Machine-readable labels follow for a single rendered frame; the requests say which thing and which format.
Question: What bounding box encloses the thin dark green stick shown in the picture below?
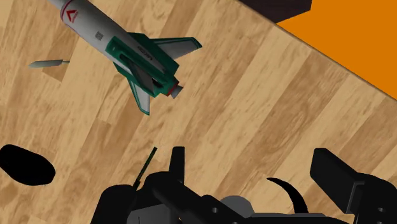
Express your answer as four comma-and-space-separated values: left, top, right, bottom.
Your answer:
132, 146, 158, 191

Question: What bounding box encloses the black oval object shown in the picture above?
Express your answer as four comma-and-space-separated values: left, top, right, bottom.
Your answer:
0, 143, 57, 187

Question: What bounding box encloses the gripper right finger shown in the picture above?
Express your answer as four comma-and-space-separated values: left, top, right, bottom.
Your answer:
309, 148, 397, 224

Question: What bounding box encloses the white and green toy rocket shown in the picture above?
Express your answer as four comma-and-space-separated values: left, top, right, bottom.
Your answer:
46, 0, 203, 116

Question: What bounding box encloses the black curved pointed object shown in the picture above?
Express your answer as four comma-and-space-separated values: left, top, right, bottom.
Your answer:
267, 177, 310, 214

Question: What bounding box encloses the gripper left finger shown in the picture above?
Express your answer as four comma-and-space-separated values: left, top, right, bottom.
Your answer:
144, 146, 249, 224

